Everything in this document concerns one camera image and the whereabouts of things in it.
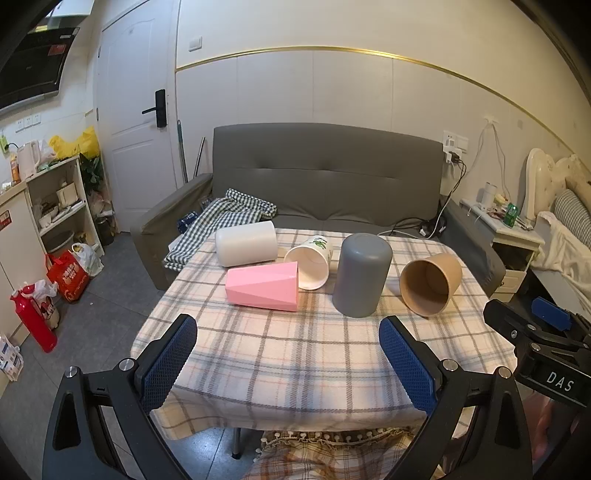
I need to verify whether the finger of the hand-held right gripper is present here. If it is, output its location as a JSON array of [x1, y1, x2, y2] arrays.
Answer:
[[483, 299, 589, 354], [531, 296, 591, 340]]

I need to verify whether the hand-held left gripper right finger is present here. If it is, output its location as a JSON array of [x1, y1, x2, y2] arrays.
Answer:
[[379, 315, 534, 480]]

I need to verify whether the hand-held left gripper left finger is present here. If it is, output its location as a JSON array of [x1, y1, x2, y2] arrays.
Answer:
[[41, 314, 199, 480]]

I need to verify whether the brown paper cup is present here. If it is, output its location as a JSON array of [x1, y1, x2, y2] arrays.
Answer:
[[399, 252, 463, 318]]

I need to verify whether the grey plastic cup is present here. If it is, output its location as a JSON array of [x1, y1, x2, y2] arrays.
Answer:
[[332, 233, 393, 318]]

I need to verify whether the pink faceted cup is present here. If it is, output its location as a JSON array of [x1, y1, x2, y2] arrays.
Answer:
[[225, 261, 300, 313]]

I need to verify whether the white paper cup green print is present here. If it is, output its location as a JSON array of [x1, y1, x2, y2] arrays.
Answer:
[[283, 235, 334, 291]]

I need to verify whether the white plastic cup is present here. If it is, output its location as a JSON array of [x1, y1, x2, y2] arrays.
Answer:
[[215, 220, 278, 267]]

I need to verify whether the person's right hand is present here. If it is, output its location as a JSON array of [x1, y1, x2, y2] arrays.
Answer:
[[524, 392, 583, 462]]

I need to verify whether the white blanket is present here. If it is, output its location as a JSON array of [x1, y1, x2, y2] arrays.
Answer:
[[531, 211, 591, 287]]

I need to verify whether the white nightstand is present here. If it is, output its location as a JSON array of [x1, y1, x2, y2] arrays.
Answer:
[[459, 198, 546, 296]]

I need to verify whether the grey checked pillow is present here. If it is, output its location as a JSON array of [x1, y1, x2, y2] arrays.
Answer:
[[554, 189, 591, 222]]

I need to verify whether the plaid tablecloth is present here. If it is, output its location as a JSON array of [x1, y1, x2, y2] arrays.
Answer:
[[130, 227, 518, 480]]

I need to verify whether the white red plastic bag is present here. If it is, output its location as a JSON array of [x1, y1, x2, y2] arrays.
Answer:
[[21, 279, 61, 330]]

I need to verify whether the red shopping bag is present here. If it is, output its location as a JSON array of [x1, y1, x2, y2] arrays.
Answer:
[[45, 250, 90, 303]]

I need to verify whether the red fire extinguisher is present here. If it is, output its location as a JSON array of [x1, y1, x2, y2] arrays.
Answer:
[[10, 288, 58, 353]]

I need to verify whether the cream bed headboard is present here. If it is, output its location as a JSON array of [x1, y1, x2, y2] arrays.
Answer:
[[522, 148, 591, 222]]

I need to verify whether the green gingham cloth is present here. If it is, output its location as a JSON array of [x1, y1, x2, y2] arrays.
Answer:
[[163, 188, 279, 274]]

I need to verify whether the white blue carton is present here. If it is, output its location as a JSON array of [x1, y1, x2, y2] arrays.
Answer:
[[0, 333, 24, 381]]

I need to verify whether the grey basin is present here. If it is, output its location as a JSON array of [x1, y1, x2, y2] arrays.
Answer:
[[46, 230, 75, 252]]

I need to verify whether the white kitchen cabinet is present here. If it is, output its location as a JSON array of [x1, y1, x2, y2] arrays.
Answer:
[[0, 180, 51, 342]]

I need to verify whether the grey sofa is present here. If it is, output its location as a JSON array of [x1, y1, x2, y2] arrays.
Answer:
[[130, 123, 506, 298]]

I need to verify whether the white shelf unit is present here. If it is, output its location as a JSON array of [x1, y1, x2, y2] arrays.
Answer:
[[25, 154, 105, 259]]

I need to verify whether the white door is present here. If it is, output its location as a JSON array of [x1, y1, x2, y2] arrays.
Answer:
[[95, 0, 181, 234]]

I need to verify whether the green plant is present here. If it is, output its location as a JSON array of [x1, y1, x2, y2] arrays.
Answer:
[[79, 154, 105, 195]]

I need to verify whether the yellow plastic bag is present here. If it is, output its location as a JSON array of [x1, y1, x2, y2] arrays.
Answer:
[[49, 127, 101, 160]]

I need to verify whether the white electric kettle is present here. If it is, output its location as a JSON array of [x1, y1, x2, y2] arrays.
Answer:
[[16, 141, 41, 178]]

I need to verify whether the black range hood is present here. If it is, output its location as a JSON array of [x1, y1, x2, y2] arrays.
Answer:
[[0, 27, 80, 112]]

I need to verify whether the black cable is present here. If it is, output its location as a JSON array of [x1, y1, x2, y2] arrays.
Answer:
[[379, 159, 467, 238]]

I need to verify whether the white cable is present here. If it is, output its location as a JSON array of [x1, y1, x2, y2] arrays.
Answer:
[[465, 121, 514, 210]]

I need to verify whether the black door lock handle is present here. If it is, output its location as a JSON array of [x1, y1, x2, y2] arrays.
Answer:
[[141, 89, 168, 127]]

